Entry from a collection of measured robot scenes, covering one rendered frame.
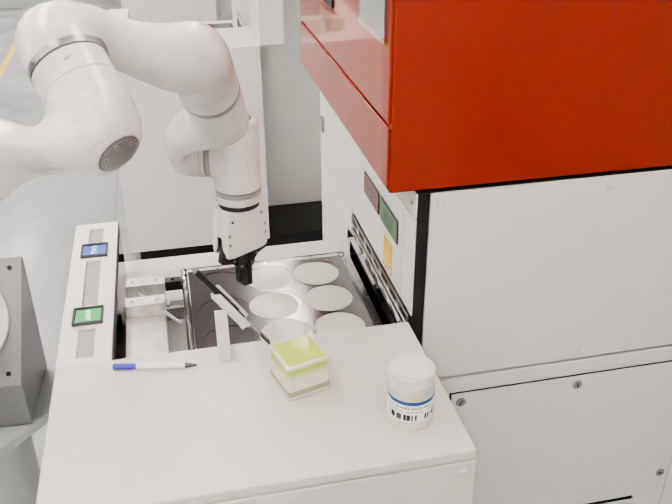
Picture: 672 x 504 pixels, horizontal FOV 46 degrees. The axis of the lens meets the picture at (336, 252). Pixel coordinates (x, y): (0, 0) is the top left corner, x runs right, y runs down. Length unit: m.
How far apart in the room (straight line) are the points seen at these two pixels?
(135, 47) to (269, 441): 0.59
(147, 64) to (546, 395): 1.05
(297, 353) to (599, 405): 0.76
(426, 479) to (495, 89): 0.62
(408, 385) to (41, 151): 0.59
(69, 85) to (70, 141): 0.07
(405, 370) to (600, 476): 0.84
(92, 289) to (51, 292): 1.96
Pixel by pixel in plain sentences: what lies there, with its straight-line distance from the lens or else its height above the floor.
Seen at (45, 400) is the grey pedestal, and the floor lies 0.82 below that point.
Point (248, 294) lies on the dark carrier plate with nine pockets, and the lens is 1.66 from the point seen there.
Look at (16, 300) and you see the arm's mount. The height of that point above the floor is 1.02.
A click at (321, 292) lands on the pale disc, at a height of 0.90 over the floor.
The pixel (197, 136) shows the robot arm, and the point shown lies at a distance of 1.29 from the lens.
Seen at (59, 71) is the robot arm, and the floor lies 1.51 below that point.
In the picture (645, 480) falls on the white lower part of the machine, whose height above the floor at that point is 0.44.
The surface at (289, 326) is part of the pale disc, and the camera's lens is 1.56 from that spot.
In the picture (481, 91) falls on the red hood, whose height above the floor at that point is 1.39.
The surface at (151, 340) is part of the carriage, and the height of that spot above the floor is 0.88.
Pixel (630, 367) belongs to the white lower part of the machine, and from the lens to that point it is 1.78.
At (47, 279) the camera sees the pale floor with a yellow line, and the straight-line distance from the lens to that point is 3.70.
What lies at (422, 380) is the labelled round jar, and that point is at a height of 1.06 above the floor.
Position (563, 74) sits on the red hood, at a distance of 1.36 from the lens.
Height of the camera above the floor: 1.77
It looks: 29 degrees down
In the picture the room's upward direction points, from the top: straight up
